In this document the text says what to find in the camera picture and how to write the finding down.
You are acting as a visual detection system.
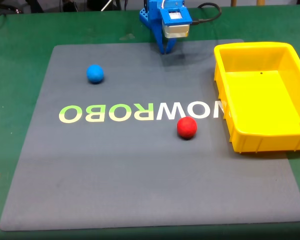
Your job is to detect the red ball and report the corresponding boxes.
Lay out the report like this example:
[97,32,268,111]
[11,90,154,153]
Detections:
[176,116,198,140]

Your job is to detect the blue ball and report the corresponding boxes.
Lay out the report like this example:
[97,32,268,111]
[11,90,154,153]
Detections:
[86,64,105,84]

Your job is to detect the yellow plastic bin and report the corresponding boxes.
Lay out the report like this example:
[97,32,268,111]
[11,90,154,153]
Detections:
[213,41,300,155]

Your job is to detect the grey mat with lettering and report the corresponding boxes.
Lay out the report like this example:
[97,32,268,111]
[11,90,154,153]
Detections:
[0,38,300,232]

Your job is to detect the silver camera box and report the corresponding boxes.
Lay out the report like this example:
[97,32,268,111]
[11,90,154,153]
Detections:
[161,22,192,40]

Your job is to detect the black cable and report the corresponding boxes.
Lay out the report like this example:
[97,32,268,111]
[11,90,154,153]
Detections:
[191,2,223,26]

